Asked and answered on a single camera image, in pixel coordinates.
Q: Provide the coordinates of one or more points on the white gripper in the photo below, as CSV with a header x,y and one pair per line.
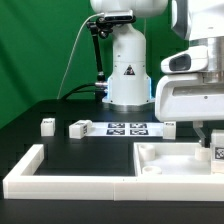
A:
x,y
192,88

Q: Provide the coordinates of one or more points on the white square tabletop part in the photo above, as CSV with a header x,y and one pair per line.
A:
x,y
175,159

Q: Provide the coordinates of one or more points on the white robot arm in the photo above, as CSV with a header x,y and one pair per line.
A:
x,y
199,22

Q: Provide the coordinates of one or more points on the white marker sheet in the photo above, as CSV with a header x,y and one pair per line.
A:
x,y
123,129

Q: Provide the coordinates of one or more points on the silver mounted camera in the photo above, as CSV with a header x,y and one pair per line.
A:
x,y
119,16

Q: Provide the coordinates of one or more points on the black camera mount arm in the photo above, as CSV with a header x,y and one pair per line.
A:
x,y
100,89

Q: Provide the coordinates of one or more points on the white U-shaped fence wall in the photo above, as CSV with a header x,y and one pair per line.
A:
x,y
23,183

